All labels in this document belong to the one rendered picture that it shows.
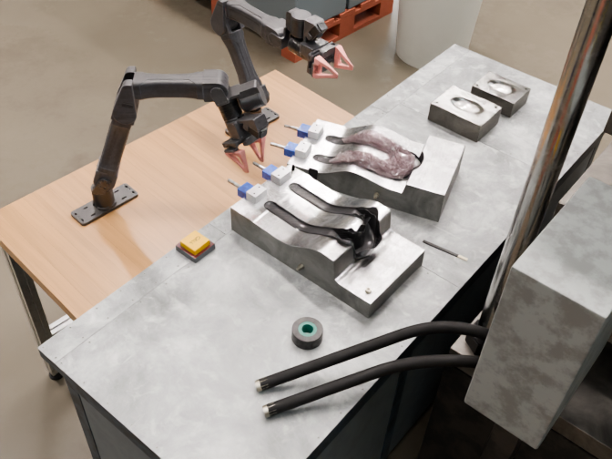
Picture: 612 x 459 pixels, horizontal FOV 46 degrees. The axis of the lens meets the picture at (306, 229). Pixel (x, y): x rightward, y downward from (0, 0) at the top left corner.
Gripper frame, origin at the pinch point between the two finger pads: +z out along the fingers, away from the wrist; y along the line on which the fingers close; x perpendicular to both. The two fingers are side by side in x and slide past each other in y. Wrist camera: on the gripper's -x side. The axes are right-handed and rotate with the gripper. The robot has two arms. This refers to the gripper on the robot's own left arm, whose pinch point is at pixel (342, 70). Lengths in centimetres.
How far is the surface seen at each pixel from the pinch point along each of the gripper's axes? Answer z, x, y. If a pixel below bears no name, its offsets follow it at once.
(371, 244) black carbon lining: 32.9, 31.3, -19.7
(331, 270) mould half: 33, 29, -36
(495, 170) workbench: 35, 38, 42
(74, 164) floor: -150, 124, -14
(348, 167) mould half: 7.6, 29.8, -1.7
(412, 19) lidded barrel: -98, 93, 178
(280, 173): -2.5, 27.8, -21.0
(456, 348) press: 68, 39, -25
